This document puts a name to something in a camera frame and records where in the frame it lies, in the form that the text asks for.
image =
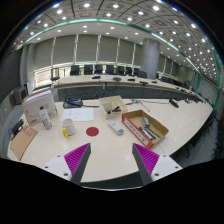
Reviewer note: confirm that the group of ceiling lights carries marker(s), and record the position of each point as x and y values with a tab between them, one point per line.
86	5

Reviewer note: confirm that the clear plastic water bottle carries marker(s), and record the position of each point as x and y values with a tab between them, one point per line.
45	119

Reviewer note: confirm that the white remote control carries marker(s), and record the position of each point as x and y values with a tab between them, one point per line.
115	127

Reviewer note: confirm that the white paper ream box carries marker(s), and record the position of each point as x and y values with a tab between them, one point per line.
35	107

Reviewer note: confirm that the small green tool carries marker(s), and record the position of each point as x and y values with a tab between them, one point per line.
146	122

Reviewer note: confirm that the black desk console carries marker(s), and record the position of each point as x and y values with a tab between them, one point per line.
72	102

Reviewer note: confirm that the grey box monitor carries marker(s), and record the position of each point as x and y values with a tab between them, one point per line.
18	96

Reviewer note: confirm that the open white cardboard box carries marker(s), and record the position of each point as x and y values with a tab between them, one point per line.
112	101

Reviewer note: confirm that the white printed paper sheet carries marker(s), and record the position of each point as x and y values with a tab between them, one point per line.
77	114

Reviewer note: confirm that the brown paper envelope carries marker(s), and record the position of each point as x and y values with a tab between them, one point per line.
22	141

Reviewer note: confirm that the black tool in white box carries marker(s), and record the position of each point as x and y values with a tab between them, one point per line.
115	109

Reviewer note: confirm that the black power adapter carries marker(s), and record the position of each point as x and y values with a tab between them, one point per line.
17	127

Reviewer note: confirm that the flat round red coaster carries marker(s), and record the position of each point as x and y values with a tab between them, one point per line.
92	131

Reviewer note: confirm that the black hand tool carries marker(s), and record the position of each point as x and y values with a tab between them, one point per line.
147	133

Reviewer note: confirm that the long curved conference desk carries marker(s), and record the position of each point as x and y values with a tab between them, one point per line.
86	80

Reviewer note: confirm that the brown cardboard box red side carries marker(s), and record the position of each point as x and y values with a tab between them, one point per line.
133	128

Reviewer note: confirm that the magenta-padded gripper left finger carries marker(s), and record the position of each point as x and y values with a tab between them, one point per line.
77	160

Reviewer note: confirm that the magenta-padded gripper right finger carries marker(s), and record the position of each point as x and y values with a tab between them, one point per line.
146	160

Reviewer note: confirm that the row of black office chairs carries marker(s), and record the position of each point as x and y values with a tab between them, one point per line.
88	69

